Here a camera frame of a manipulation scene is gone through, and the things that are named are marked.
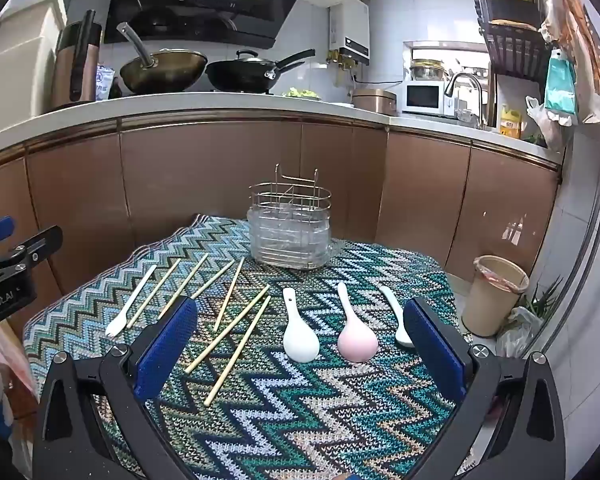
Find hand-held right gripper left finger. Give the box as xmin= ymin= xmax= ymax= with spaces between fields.
xmin=32 ymin=296 xmax=199 ymax=480

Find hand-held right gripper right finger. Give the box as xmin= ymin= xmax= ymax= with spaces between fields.
xmin=404 ymin=296 xmax=567 ymax=480

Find white plastic fork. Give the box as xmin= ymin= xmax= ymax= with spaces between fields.
xmin=105 ymin=264 xmax=158 ymax=338

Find pink cloth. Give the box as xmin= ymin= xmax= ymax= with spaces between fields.
xmin=0 ymin=322 xmax=38 ymax=401

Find slim white spoon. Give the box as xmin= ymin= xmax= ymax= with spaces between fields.
xmin=378 ymin=286 xmax=416 ymax=348

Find row of wooden chopsticks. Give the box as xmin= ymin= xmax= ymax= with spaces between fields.
xmin=126 ymin=252 xmax=272 ymax=407

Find beige trash bin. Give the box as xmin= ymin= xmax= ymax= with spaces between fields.
xmin=461 ymin=255 xmax=530 ymax=338

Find pink ceramic spoon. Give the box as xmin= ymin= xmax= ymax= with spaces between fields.
xmin=336 ymin=282 xmax=380 ymax=363

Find clear plastic bag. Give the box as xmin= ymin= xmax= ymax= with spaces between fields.
xmin=495 ymin=305 xmax=543 ymax=358

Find green leafy vegetables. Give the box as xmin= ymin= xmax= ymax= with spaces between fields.
xmin=522 ymin=275 xmax=566 ymax=321

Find wide white ceramic spoon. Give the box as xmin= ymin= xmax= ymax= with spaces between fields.
xmin=281 ymin=287 xmax=321 ymax=363

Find zigzag knitted cloth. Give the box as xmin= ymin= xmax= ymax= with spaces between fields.
xmin=22 ymin=214 xmax=473 ymax=480

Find brown kitchen cabinet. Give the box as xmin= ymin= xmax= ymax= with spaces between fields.
xmin=0 ymin=110 xmax=563 ymax=311

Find white printed packet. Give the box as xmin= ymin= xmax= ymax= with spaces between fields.
xmin=95 ymin=64 xmax=117 ymax=102

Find white appliance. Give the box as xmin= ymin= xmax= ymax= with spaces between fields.
xmin=0 ymin=0 xmax=68 ymax=116

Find brown thermos jug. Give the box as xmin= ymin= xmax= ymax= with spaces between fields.
xmin=50 ymin=10 xmax=103 ymax=108

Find white kitchen countertop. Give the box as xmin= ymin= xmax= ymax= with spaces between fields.
xmin=0 ymin=91 xmax=566 ymax=166

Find bronze wok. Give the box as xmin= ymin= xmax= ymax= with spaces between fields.
xmin=116 ymin=22 xmax=208 ymax=95

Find yellow bottle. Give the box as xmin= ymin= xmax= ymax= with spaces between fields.
xmin=499 ymin=105 xmax=523 ymax=139

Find white plastic bag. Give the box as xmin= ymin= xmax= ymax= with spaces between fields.
xmin=524 ymin=96 xmax=571 ymax=153

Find white microwave oven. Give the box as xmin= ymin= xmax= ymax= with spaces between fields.
xmin=401 ymin=81 xmax=451 ymax=117

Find brown rice cooker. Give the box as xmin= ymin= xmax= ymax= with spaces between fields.
xmin=351 ymin=88 xmax=398 ymax=113

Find black wok with lid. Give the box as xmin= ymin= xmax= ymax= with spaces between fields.
xmin=205 ymin=49 xmax=317 ymax=95

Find metal kitchen faucet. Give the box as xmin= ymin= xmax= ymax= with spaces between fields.
xmin=444 ymin=72 xmax=486 ymax=130

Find glass bowls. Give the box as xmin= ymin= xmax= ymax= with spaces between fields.
xmin=409 ymin=59 xmax=448 ymax=82

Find plate of green vegetables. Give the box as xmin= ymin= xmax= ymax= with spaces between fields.
xmin=282 ymin=87 xmax=323 ymax=102

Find window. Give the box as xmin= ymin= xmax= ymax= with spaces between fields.
xmin=404 ymin=41 xmax=492 ymax=86

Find teal hanging bag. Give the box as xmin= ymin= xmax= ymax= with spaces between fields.
xmin=544 ymin=50 xmax=578 ymax=116

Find black range hood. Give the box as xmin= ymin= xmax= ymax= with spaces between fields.
xmin=104 ymin=0 xmax=316 ymax=51

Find black dish rack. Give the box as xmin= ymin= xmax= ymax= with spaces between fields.
xmin=466 ymin=0 xmax=556 ymax=133

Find white water heater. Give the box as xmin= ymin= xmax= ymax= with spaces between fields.
xmin=328 ymin=2 xmax=371 ymax=68

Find orange printed bag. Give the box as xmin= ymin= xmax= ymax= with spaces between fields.
xmin=540 ymin=0 xmax=600 ymax=126

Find wire utensil holder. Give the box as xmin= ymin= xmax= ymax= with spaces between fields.
xmin=247 ymin=164 xmax=341 ymax=271

